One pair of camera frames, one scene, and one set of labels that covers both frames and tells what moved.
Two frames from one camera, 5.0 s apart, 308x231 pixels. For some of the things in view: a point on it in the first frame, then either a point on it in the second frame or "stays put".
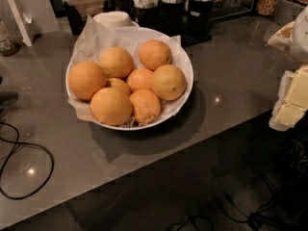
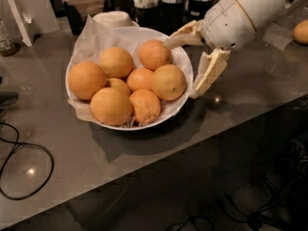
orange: [112, 106] stays put
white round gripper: [300, 38] to [226, 23]
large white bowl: [129, 78] stays put
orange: [168, 82] stays put
